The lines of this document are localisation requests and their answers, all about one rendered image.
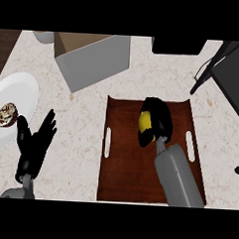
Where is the black appliance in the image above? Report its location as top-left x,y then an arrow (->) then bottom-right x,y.
150,36 -> 208,58

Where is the dark wooden panel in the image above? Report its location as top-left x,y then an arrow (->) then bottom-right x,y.
0,28 -> 23,86

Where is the brown wooden tray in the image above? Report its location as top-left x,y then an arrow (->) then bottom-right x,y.
95,94 -> 213,207

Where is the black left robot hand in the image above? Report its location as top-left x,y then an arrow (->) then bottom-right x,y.
13,106 -> 60,186

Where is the white plate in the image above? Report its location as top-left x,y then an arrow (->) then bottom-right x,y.
0,70 -> 42,154

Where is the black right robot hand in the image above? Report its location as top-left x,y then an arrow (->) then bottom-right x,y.
136,95 -> 176,150

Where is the brown speckled pastry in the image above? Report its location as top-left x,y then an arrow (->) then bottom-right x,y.
0,101 -> 20,129

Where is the grey open box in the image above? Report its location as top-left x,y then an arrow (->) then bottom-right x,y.
50,31 -> 133,97

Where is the white bowl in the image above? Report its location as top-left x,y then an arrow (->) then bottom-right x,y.
31,30 -> 56,46

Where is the yellow lemon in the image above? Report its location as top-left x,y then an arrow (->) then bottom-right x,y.
137,110 -> 158,142

